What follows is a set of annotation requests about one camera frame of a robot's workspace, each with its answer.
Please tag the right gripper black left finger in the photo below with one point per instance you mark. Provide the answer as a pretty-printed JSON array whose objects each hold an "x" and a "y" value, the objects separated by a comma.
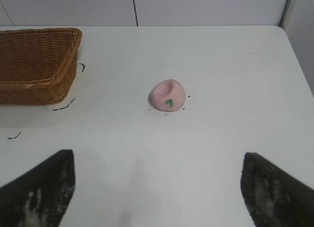
[{"x": 41, "y": 187}]

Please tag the pink toy peach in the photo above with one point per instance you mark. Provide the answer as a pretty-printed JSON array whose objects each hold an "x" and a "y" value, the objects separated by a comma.
[{"x": 168, "y": 96}]

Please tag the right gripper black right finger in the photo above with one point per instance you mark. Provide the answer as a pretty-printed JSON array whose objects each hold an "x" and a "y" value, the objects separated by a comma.
[{"x": 274, "y": 192}]

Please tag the brown wicker basket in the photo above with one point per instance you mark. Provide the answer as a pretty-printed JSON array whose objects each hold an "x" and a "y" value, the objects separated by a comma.
[{"x": 36, "y": 65}]

